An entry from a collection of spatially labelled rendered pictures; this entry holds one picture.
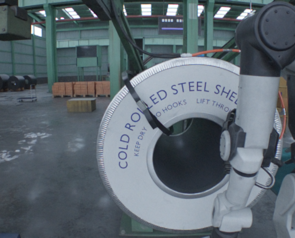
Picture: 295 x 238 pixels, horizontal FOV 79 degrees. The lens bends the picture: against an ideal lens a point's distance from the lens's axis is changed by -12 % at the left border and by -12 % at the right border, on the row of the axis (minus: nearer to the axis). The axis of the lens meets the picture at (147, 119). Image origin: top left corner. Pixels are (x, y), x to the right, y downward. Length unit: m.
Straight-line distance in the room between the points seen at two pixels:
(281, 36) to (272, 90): 0.12
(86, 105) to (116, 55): 2.23
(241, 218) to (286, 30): 0.52
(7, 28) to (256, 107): 0.96
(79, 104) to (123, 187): 6.05
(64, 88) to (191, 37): 8.70
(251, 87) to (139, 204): 1.11
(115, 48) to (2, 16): 4.97
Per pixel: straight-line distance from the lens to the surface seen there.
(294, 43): 0.43
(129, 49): 2.12
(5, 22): 1.02
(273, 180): 1.22
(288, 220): 0.68
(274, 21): 0.42
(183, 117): 1.16
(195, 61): 1.15
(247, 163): 0.53
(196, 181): 1.50
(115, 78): 5.81
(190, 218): 1.49
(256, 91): 0.46
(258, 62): 0.45
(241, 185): 0.56
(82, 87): 12.27
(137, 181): 1.30
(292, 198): 0.63
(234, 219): 0.69
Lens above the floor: 1.27
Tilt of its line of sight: 13 degrees down
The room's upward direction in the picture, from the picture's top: straight up
